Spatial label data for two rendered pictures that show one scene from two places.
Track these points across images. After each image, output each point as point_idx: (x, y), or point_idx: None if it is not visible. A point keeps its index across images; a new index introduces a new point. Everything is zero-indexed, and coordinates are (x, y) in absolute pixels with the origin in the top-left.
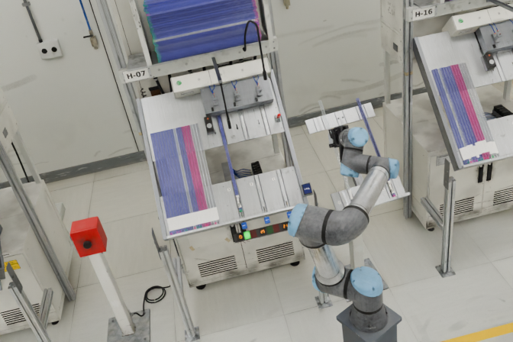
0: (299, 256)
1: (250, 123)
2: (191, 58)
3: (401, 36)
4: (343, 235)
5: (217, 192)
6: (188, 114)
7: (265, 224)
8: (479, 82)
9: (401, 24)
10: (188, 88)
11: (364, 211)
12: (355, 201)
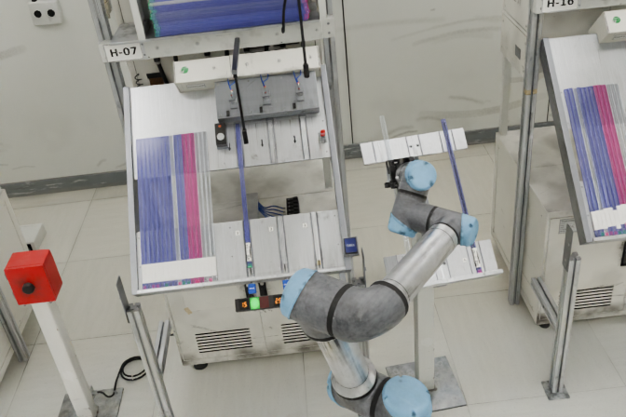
0: None
1: (282, 140)
2: (204, 35)
3: (526, 35)
4: (359, 328)
5: (219, 235)
6: (194, 116)
7: None
8: None
9: (527, 19)
10: (197, 78)
11: (401, 293)
12: (391, 275)
